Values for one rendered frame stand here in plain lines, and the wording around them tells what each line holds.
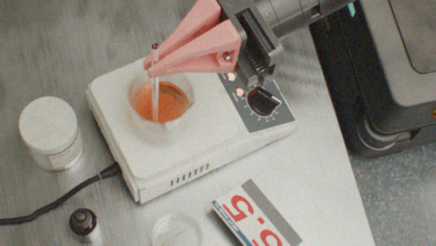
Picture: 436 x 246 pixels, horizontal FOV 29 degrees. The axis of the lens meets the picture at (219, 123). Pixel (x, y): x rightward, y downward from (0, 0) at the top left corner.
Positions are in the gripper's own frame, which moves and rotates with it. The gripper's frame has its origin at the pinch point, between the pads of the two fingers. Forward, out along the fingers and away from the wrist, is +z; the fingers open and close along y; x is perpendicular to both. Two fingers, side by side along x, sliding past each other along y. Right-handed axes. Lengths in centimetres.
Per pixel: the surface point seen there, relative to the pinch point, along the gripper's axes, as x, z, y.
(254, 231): 23.3, -4.7, 13.1
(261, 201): 25.4, -7.6, 10.3
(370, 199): 101, -44, 9
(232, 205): 23.3, -4.1, 9.4
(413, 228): 101, -49, 18
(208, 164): 21.1, -3.7, 4.8
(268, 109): 20.9, -12.4, 2.6
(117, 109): 17.1, 2.3, -4.0
